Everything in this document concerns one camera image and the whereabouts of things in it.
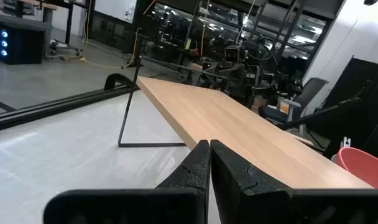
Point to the pink bowl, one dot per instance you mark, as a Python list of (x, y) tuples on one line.
[(363, 168)]

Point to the black metal shelf leg frame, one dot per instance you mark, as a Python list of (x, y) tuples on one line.
[(127, 118)]

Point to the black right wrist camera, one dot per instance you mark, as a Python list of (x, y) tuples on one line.
[(234, 53)]

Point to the white metal bracket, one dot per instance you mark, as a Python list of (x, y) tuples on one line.
[(346, 142)]

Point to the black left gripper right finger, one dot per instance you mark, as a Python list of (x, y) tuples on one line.
[(232, 177)]

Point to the black panel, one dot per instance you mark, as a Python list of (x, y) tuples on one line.
[(357, 81)]

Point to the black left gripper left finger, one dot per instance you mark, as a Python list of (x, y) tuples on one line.
[(198, 168)]

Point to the black office chair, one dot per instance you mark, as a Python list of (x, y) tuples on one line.
[(304, 96)]

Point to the black computer tower blue lights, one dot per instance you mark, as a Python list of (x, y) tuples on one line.
[(21, 46)]

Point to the black curved clamp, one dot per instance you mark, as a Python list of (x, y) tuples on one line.
[(109, 81)]

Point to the wooden shelf with black legs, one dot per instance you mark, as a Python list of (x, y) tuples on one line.
[(238, 130)]

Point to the white wall board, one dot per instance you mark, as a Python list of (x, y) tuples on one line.
[(114, 9)]

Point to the black table edge rail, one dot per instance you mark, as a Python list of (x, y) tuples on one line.
[(325, 112), (52, 107)]

